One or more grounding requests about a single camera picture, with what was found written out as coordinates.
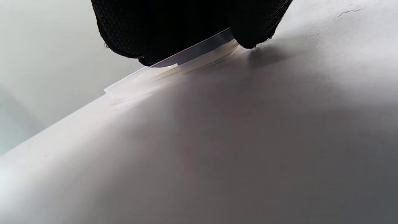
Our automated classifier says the person's left hand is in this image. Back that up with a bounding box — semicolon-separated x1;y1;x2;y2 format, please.
91;0;293;66

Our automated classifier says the clear plastic box lid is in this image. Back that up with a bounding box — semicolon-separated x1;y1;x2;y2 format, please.
104;28;240;100

